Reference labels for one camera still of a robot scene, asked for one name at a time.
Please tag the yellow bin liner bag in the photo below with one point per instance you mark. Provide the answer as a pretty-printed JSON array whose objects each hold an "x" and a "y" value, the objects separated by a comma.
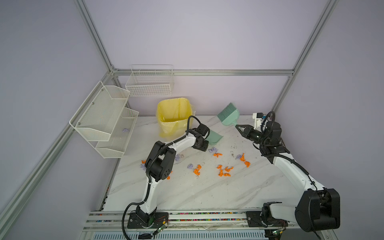
[{"x": 174, "y": 115}]

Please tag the orange scraps far right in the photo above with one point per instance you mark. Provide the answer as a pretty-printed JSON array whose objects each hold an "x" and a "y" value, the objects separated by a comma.
[{"x": 242, "y": 159}]

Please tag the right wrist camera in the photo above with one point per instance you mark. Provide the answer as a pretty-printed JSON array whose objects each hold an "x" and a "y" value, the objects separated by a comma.
[{"x": 258, "y": 119}]

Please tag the purple paper scrap centre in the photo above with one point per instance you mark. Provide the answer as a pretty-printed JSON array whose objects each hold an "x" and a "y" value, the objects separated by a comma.
[{"x": 213, "y": 150}]

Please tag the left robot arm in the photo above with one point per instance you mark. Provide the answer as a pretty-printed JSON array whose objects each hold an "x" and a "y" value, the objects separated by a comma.
[{"x": 159, "y": 166}]

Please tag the orange scrap cluster right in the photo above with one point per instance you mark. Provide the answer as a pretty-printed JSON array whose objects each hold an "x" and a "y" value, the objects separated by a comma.
[{"x": 224, "y": 171}]

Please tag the green hand brush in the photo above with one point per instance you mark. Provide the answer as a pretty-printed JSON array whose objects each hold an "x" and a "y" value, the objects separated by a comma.
[{"x": 229, "y": 115}]

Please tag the upper white mesh shelf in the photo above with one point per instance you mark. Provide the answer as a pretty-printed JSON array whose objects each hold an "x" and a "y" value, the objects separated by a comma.
[{"x": 97, "y": 117}]

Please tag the cream trash bin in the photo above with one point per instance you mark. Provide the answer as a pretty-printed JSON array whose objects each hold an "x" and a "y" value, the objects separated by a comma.
[{"x": 175, "y": 120}]

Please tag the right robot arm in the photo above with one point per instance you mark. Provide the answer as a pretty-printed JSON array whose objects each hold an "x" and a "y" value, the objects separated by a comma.
[{"x": 318, "y": 208}]

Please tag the green dustpan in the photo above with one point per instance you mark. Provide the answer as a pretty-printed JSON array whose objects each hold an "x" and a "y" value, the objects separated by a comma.
[{"x": 213, "y": 138}]

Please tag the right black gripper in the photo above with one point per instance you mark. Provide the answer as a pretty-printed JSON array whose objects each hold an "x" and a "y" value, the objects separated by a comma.
[{"x": 247, "y": 131}]

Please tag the white mesh shelf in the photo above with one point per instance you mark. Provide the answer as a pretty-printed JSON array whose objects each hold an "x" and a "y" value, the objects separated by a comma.
[
  {"x": 116, "y": 147},
  {"x": 97, "y": 117}
]

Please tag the white wire wall basket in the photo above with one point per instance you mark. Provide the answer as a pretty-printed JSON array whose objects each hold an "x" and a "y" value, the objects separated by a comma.
[{"x": 151, "y": 80}]

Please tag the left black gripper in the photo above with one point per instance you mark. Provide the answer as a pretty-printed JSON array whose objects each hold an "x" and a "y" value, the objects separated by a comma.
[{"x": 205, "y": 147}]

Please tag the orange paper scrap near dustpan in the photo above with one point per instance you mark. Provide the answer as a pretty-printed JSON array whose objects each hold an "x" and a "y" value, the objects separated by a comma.
[{"x": 217, "y": 155}]

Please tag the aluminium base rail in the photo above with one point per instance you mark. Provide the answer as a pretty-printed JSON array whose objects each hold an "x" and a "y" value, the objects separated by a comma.
[{"x": 195, "y": 225}]

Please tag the lower white mesh shelf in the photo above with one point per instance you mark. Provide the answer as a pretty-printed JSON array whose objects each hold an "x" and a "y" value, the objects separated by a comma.
[{"x": 116, "y": 147}]

